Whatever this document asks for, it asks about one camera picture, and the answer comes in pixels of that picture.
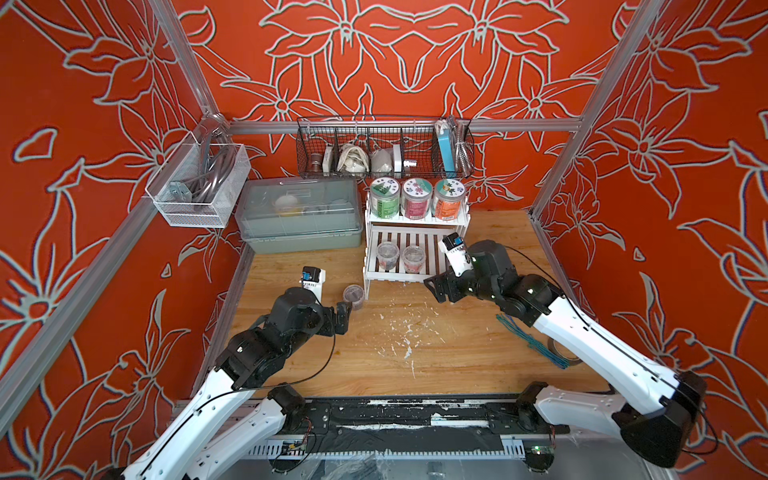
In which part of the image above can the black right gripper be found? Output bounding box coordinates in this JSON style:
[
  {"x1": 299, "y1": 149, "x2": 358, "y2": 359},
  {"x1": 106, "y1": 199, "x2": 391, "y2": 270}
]
[{"x1": 420, "y1": 263, "x2": 501, "y2": 306}]

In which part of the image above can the small clear cup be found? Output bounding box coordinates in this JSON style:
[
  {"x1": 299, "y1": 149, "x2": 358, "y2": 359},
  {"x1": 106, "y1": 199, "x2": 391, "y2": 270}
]
[
  {"x1": 401, "y1": 245, "x2": 426, "y2": 274},
  {"x1": 376, "y1": 241, "x2": 400, "y2": 272},
  {"x1": 342, "y1": 284, "x2": 365, "y2": 310}
]

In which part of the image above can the white slatted two-tier shelf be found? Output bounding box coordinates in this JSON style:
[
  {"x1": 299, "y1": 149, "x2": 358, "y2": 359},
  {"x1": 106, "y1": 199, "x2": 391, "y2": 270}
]
[{"x1": 363, "y1": 204, "x2": 471, "y2": 298}]

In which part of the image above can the seed jar radish lid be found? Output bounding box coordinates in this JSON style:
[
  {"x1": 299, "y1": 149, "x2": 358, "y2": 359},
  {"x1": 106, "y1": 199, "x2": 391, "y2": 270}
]
[{"x1": 432, "y1": 178, "x2": 466, "y2": 221}]

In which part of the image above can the seed jar pink flower lid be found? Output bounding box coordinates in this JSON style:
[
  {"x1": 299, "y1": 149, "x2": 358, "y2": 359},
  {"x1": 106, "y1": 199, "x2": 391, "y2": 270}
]
[{"x1": 401, "y1": 178, "x2": 433, "y2": 220}]

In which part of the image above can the seed jar green tree lid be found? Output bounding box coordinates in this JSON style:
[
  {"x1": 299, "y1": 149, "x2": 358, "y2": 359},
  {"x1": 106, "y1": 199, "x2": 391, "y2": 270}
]
[{"x1": 369, "y1": 177, "x2": 400, "y2": 219}]

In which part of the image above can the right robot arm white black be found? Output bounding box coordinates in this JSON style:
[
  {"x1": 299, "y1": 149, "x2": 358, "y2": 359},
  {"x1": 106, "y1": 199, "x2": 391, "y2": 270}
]
[{"x1": 424, "y1": 233, "x2": 706, "y2": 468}]

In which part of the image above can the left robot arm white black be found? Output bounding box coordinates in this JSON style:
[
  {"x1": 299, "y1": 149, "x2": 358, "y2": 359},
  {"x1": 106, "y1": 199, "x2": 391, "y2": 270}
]
[{"x1": 104, "y1": 287, "x2": 353, "y2": 479}]

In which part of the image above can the green plastic storage box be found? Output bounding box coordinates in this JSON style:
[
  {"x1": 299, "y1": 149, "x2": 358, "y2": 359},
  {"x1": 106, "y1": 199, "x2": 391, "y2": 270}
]
[{"x1": 235, "y1": 177, "x2": 364, "y2": 255}]

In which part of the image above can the light blue box in basket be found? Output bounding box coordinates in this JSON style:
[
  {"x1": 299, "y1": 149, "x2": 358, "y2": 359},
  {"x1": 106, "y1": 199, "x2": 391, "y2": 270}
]
[{"x1": 435, "y1": 120, "x2": 456, "y2": 178}]

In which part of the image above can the white cloth bundle in basket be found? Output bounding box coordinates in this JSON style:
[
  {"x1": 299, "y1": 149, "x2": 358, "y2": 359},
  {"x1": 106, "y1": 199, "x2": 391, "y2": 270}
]
[{"x1": 336, "y1": 144, "x2": 370, "y2": 174}]

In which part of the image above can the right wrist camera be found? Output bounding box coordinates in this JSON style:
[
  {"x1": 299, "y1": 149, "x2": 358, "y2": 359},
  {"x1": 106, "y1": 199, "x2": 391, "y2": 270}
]
[{"x1": 438, "y1": 232, "x2": 473, "y2": 277}]

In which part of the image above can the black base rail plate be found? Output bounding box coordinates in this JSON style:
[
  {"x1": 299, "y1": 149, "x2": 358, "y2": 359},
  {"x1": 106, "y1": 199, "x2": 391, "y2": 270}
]
[{"x1": 279, "y1": 394, "x2": 570, "y2": 436}]

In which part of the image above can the green cable tie bundle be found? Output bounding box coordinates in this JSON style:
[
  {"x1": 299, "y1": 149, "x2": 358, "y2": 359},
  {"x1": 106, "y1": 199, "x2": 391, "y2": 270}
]
[{"x1": 496, "y1": 314, "x2": 570, "y2": 370}]

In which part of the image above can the black wire wall basket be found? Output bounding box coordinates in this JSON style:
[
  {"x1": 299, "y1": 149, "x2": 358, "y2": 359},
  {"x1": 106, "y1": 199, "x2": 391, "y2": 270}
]
[{"x1": 296, "y1": 115, "x2": 475, "y2": 180}]

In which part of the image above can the clear plastic wall basket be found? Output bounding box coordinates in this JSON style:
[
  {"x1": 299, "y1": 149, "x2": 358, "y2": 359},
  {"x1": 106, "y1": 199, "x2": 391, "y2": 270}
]
[{"x1": 145, "y1": 133, "x2": 251, "y2": 229}]

